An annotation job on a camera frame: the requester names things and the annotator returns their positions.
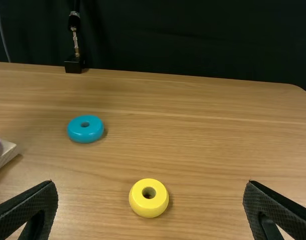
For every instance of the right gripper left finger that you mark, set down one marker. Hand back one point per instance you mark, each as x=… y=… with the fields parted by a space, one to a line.
x=15 y=217

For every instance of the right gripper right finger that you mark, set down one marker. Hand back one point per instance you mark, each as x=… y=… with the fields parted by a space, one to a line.
x=288 y=212

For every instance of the wooden peg base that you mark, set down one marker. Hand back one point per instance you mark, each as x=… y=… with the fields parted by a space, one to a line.
x=5 y=155

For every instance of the black clamp stand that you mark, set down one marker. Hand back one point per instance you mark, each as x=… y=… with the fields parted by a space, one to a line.
x=72 y=66

